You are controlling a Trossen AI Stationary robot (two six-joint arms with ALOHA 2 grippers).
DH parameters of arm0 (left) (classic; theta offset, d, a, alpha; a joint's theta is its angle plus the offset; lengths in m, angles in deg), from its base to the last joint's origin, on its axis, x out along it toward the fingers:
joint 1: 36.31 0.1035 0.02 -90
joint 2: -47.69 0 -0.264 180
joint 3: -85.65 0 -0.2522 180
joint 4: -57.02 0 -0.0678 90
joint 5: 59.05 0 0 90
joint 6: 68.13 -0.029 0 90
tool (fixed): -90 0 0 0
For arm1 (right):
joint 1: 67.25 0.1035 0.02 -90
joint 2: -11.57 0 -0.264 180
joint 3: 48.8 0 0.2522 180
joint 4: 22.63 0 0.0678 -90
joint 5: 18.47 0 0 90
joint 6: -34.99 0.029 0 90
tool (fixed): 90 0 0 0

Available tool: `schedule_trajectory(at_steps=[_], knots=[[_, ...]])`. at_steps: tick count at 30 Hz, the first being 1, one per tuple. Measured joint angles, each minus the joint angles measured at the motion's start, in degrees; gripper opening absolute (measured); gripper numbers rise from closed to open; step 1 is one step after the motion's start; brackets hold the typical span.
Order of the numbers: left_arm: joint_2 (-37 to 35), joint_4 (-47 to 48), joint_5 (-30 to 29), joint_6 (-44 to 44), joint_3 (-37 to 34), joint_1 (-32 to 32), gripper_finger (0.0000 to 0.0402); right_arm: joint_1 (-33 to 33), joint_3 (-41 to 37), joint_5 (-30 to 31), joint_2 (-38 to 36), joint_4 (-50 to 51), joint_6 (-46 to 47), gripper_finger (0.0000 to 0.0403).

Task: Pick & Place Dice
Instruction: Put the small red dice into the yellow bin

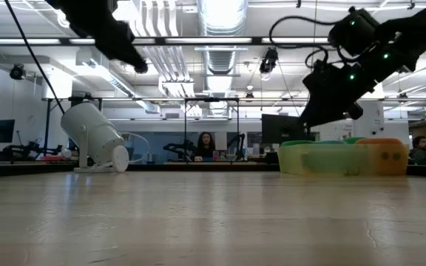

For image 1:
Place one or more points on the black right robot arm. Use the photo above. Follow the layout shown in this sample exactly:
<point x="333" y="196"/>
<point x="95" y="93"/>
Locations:
<point x="412" y="33"/>

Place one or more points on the black overhead frame beam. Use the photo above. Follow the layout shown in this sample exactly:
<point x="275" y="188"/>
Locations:
<point x="213" y="40"/>

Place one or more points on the dark background monitor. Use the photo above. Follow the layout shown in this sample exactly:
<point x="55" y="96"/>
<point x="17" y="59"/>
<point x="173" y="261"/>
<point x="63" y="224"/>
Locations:
<point x="3" y="131"/>

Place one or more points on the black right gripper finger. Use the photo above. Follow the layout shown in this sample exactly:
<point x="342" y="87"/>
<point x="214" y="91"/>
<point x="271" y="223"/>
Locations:
<point x="353" y="111"/>
<point x="309" y="114"/>

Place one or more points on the black ceiling-hung camera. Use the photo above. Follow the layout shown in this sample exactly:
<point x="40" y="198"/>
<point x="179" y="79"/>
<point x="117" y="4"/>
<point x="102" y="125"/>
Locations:
<point x="17" y="72"/>
<point x="141" y="68"/>

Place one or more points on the white bullet security camera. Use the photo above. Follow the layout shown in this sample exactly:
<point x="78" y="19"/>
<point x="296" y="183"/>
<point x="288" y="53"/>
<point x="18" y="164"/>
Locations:
<point x="87" y="129"/>

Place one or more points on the black background rig frame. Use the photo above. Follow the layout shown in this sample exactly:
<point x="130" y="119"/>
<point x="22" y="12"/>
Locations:
<point x="211" y="99"/>

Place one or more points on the person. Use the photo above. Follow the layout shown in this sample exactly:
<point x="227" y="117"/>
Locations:
<point x="205" y="146"/>
<point x="422" y="147"/>

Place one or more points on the black computer monitor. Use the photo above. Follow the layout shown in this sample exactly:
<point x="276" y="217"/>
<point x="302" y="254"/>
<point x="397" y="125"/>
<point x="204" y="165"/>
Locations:
<point x="279" y="129"/>

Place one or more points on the silver ventilation duct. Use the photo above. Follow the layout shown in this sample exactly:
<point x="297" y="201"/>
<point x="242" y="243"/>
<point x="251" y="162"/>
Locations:
<point x="222" y="22"/>

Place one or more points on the large green foam die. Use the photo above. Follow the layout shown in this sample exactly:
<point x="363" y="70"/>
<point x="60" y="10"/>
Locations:
<point x="353" y="140"/>
<point x="293" y="143"/>

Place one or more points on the yellow translucent plastic tray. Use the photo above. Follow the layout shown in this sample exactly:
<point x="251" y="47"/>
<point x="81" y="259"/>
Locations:
<point x="294" y="162"/>

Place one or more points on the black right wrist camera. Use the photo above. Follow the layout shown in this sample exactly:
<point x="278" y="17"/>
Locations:
<point x="353" y="31"/>

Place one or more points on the large orange foam die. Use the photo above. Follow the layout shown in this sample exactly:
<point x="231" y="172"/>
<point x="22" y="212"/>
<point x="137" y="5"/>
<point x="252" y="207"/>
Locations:
<point x="379" y="141"/>

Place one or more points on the black overhead camera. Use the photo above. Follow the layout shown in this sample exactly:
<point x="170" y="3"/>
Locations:
<point x="270" y="57"/>

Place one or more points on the black aluminium table frame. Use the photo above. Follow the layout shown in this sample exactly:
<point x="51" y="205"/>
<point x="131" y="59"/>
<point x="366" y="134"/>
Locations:
<point x="235" y="168"/>

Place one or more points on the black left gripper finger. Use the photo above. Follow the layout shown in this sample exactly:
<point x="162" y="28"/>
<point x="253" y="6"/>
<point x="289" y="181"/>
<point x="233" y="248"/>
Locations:
<point x="118" y="50"/>

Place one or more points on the background black robot arm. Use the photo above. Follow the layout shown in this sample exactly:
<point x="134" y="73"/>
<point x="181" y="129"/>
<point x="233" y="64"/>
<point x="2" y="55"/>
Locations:
<point x="237" y="142"/>
<point x="32" y="147"/>
<point x="178" y="147"/>

